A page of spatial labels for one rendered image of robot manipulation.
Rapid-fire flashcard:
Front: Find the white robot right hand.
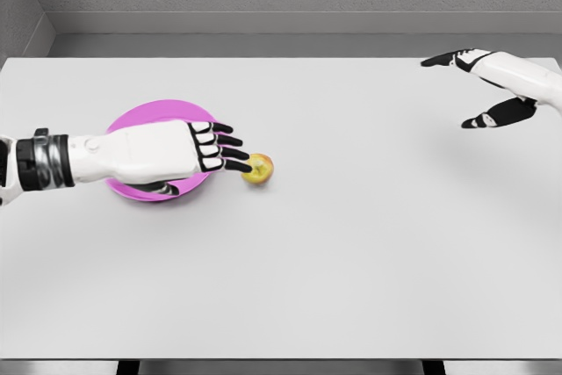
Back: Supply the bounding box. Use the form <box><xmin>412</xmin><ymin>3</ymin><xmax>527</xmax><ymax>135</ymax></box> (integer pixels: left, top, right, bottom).
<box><xmin>420</xmin><ymin>47</ymin><xmax>553</xmax><ymax>131</ymax></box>

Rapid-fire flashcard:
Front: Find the yellow-green apple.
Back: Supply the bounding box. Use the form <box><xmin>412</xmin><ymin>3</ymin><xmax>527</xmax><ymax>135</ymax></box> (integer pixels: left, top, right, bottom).
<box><xmin>241</xmin><ymin>153</ymin><xmax>276</xmax><ymax>186</ymax></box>

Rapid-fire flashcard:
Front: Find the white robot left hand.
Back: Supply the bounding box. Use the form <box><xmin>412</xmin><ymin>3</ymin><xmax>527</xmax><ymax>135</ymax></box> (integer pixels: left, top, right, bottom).
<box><xmin>109</xmin><ymin>119</ymin><xmax>255</xmax><ymax>198</ymax></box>

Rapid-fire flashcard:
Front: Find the round pink plate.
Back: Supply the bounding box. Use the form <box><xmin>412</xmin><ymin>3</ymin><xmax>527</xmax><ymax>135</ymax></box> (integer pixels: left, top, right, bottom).
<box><xmin>104</xmin><ymin>99</ymin><xmax>221</xmax><ymax>204</ymax></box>

